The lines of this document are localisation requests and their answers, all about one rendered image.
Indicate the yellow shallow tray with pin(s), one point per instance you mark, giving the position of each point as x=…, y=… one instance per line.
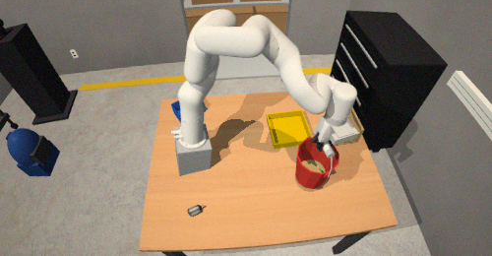
x=289, y=128

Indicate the tan wooden crate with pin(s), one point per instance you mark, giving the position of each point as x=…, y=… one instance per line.
x=353, y=121

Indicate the blue open-top bin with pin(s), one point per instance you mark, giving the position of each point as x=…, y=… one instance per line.
x=176, y=105

